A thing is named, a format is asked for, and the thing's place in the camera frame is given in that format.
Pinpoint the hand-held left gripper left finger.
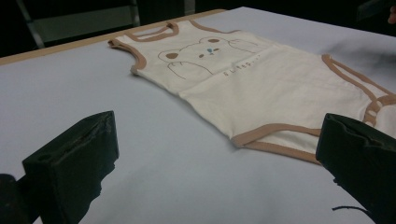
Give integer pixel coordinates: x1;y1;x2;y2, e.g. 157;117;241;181
21;110;120;224

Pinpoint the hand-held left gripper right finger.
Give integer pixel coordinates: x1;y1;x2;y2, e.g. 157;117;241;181
315;112;396;224

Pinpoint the white baby bodysuit brown trim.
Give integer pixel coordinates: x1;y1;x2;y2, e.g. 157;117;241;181
107;19;396;165

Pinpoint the light blue table mat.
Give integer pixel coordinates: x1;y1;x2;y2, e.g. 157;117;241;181
0;7;396;224

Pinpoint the wooden table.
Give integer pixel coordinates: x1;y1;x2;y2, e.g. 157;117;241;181
0;8;227;67

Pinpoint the grey metal stand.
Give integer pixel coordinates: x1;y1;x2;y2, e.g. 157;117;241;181
15;0;141;49

